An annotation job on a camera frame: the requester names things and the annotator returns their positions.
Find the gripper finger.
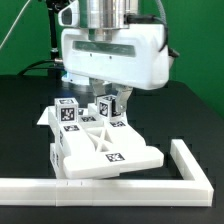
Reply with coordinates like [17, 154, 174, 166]
[115, 85, 133, 113]
[90, 79, 106, 97]

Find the white cable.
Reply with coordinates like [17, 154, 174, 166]
[0, 0, 32, 51]

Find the black camera stand pole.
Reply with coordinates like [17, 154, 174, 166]
[45, 0, 69, 59]

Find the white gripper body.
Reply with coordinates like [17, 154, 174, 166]
[61, 24, 169, 90]

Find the black cable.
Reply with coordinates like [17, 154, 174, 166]
[17, 58, 64, 76]

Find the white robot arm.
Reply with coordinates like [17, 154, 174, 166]
[58, 0, 169, 113]

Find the white chair seat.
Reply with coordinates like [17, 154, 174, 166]
[50, 134, 66, 179]

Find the white chair back frame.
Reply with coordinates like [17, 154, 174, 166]
[47, 106, 164, 179]

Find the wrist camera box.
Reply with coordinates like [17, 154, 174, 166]
[58, 0, 80, 28]

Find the white U-shaped obstacle fence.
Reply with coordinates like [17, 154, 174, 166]
[0, 139, 214, 207]

